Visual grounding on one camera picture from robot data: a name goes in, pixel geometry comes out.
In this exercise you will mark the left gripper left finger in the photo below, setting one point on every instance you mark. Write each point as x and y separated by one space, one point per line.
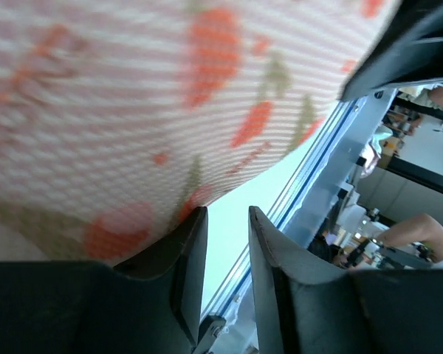
150 303

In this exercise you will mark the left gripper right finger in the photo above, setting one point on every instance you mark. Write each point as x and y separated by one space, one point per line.
305 305

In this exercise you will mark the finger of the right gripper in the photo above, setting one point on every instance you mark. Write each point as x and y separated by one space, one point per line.
409 53

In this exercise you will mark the person forearm in background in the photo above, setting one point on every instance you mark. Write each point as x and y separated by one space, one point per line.
420 228

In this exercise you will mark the aluminium mounting rail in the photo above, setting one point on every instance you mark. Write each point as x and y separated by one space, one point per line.
296 195

